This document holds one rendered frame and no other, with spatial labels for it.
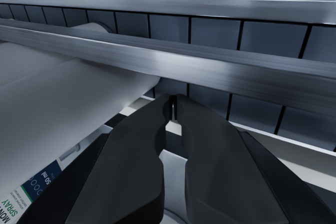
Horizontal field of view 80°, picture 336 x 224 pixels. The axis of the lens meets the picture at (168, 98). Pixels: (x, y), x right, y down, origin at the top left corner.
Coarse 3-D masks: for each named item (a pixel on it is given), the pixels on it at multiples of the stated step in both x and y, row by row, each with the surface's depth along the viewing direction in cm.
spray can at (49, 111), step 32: (64, 64) 13; (96, 64) 13; (0, 96) 10; (32, 96) 10; (64, 96) 11; (96, 96) 12; (128, 96) 15; (0, 128) 9; (32, 128) 10; (64, 128) 11; (96, 128) 14; (0, 160) 9; (32, 160) 10; (0, 192) 9
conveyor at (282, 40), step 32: (128, 32) 19; (160, 32) 17; (192, 32) 16; (224, 32) 14; (256, 32) 13; (288, 32) 12; (320, 32) 12; (192, 96) 18; (224, 96) 17; (256, 128) 17; (288, 128) 15; (320, 128) 14
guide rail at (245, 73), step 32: (0, 32) 14; (32, 32) 12; (64, 32) 11; (96, 32) 11; (128, 64) 9; (160, 64) 8; (192, 64) 7; (224, 64) 7; (256, 64) 6; (288, 64) 6; (320, 64) 6; (256, 96) 7; (288, 96) 6; (320, 96) 6
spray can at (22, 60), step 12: (84, 24) 19; (96, 24) 19; (0, 48) 13; (12, 48) 14; (24, 48) 14; (36, 48) 14; (0, 60) 13; (12, 60) 13; (24, 60) 14; (36, 60) 14; (48, 60) 15; (60, 60) 15; (0, 72) 12; (12, 72) 13; (24, 72) 13; (0, 84) 12
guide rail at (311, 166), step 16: (128, 112) 19; (176, 128) 16; (240, 128) 15; (272, 144) 14; (288, 144) 14; (288, 160) 13; (304, 160) 13; (320, 160) 12; (304, 176) 12; (320, 176) 12
